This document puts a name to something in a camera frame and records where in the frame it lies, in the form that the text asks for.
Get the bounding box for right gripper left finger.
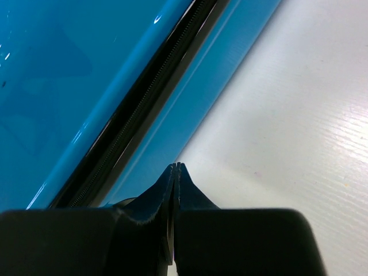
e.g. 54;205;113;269
1;164;176;275

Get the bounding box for blue kids suitcase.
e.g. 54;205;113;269
1;1;280;212

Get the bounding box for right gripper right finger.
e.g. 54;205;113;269
174;163;327;275

